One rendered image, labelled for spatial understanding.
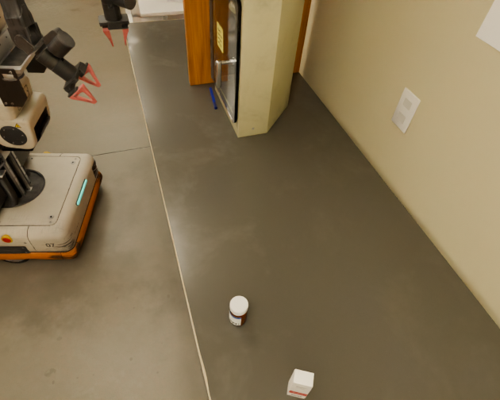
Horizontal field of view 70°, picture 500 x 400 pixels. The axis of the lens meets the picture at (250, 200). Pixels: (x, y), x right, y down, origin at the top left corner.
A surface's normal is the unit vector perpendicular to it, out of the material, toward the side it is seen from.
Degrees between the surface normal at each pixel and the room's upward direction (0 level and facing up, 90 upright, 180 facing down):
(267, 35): 90
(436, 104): 90
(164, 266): 0
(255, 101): 90
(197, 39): 90
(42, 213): 0
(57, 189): 0
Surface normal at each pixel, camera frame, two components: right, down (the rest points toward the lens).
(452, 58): -0.95, 0.20
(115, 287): 0.06, -0.66
